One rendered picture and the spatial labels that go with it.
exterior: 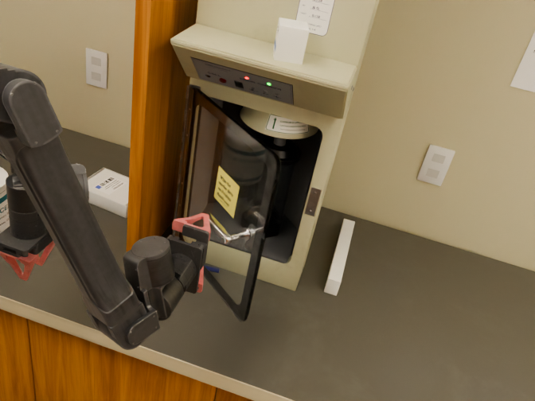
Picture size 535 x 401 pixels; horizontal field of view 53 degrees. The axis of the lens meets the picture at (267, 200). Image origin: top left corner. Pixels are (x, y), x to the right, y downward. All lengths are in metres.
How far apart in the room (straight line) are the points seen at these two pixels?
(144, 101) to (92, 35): 0.68
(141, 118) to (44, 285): 0.44
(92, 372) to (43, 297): 0.22
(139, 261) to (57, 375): 0.67
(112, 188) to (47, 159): 0.85
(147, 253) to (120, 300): 0.08
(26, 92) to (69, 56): 1.20
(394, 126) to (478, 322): 0.55
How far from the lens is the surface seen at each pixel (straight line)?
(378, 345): 1.26
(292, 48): 0.95
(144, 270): 0.81
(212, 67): 1.00
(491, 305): 1.52
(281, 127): 1.12
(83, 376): 1.37
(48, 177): 0.67
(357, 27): 1.01
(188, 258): 0.91
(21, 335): 1.38
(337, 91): 0.93
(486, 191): 1.61
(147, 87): 1.07
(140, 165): 1.15
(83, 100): 1.83
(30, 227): 0.99
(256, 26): 1.04
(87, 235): 0.72
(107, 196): 1.47
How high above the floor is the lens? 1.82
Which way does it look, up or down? 33 degrees down
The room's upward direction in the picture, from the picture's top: 12 degrees clockwise
